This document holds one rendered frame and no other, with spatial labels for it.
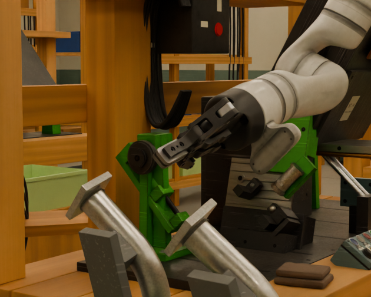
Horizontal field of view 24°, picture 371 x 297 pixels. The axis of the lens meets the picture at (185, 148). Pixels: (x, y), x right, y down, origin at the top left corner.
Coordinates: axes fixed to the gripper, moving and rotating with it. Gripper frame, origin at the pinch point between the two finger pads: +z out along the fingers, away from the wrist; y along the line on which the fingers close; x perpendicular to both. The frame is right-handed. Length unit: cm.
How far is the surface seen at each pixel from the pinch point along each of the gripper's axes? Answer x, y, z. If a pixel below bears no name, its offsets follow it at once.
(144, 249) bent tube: 8.3, 2.1, 13.4
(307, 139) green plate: -2, -53, -89
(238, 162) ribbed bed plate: -10, -71, -85
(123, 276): 9.3, 1.6, 17.1
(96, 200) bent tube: 1.1, 1.6, 14.0
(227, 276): 16.5, 16.9, 20.1
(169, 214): -8, -71, -57
